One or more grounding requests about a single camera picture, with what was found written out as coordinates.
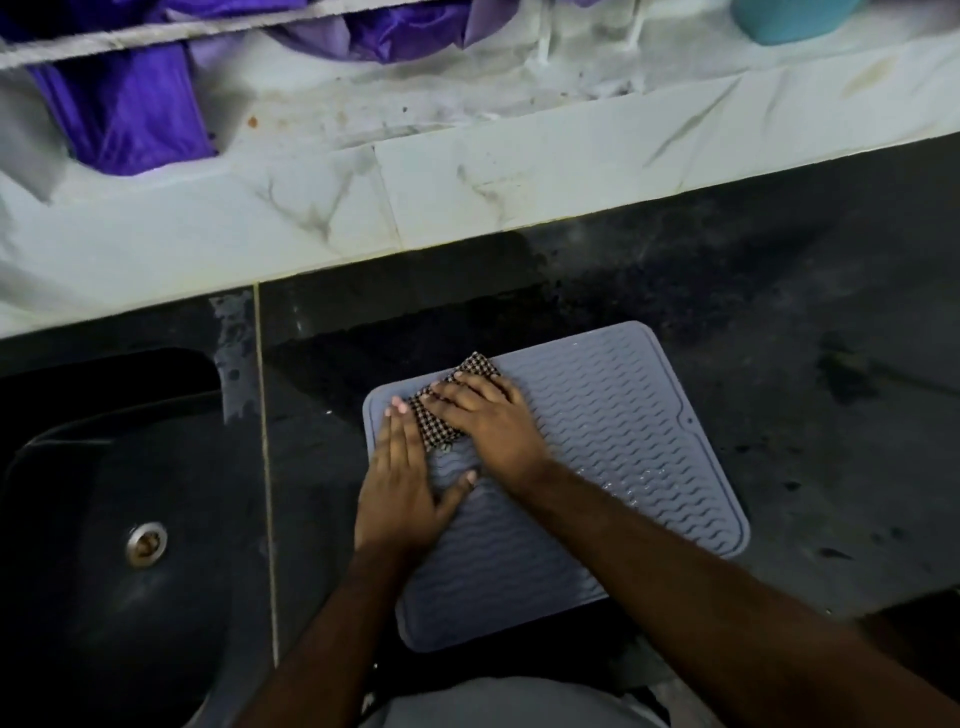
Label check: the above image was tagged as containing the person's left hand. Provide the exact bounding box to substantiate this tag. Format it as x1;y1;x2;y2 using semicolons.
354;398;479;557

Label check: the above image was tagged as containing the person's right hand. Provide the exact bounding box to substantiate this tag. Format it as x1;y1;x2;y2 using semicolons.
408;371;554;496

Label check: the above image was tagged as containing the checkered dish cloth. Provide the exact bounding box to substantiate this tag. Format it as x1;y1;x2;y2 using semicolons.
405;351;504;452

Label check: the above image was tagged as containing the grey silicone drying mat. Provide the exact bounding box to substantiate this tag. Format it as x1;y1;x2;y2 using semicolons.
362;321;752;654

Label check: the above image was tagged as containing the person's right forearm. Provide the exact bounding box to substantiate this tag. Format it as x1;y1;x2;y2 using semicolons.
504;457;960;728

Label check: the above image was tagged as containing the person's left forearm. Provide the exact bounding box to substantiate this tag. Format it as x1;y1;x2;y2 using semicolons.
236;541;425;728

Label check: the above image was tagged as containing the person's grey shirt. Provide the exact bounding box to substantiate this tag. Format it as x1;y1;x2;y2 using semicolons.
363;676;672;728

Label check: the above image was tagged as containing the metal sink drain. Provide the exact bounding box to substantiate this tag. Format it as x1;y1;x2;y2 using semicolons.
124;522;169;569

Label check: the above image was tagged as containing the black kitchen sink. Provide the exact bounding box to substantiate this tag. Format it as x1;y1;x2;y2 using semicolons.
0;346;275;728

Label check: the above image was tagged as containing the purple cloth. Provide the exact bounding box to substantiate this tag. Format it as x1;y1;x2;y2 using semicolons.
0;0;601;178

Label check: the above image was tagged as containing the teal plastic container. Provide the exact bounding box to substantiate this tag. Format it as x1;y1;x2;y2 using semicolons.
731;0;867;46

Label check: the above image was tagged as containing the white window frame bar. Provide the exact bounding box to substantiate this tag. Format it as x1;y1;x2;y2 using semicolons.
0;0;406;72

